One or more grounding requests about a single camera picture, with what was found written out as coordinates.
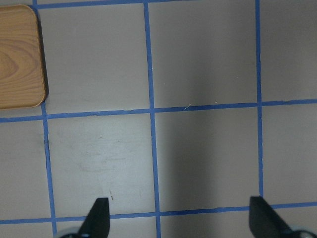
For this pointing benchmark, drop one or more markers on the wooden tray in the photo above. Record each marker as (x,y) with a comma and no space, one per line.
(23,77)

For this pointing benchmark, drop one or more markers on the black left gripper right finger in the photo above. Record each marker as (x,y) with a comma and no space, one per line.
(264,222)

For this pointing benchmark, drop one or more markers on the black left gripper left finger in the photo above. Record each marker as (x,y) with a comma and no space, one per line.
(96,224)

